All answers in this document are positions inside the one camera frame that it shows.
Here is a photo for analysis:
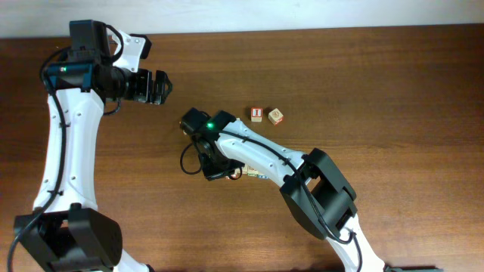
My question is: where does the red letter A block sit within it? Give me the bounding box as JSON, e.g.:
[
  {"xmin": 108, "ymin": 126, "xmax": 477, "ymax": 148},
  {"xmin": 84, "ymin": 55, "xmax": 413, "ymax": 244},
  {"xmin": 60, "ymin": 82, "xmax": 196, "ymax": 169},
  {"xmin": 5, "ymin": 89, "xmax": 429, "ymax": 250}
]
[{"xmin": 226, "ymin": 168, "xmax": 243, "ymax": 181}]

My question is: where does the green letter B block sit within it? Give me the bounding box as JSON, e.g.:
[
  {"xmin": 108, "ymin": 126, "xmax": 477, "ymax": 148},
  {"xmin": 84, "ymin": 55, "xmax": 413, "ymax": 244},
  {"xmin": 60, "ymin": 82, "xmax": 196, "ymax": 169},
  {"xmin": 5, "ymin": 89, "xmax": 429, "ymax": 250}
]
[{"xmin": 242, "ymin": 165, "xmax": 259, "ymax": 177}]

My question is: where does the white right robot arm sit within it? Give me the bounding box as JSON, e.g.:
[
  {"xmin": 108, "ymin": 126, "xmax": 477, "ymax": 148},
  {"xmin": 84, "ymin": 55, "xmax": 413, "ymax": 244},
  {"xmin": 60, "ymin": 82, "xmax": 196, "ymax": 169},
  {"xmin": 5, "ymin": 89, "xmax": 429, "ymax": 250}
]
[{"xmin": 180, "ymin": 108, "xmax": 388, "ymax": 272}]

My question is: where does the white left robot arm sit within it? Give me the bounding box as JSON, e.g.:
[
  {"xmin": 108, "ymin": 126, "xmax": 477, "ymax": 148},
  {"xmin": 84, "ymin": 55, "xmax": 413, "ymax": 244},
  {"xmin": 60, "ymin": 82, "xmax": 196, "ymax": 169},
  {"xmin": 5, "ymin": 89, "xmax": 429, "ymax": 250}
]
[{"xmin": 13, "ymin": 20, "xmax": 172, "ymax": 271}]

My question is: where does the red letter I block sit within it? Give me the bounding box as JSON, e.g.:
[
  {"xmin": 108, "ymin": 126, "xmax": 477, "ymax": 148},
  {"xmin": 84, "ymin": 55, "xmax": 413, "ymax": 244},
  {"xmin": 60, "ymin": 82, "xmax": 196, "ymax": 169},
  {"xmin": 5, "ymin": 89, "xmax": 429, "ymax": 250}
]
[{"xmin": 250, "ymin": 107, "xmax": 263, "ymax": 122}]

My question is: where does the red letter Q block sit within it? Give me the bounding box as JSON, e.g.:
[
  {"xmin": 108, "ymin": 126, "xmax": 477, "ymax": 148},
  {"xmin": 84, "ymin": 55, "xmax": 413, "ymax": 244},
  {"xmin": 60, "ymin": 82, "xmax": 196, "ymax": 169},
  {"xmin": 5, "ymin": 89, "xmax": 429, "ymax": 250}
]
[{"xmin": 268, "ymin": 108, "xmax": 284, "ymax": 125}]

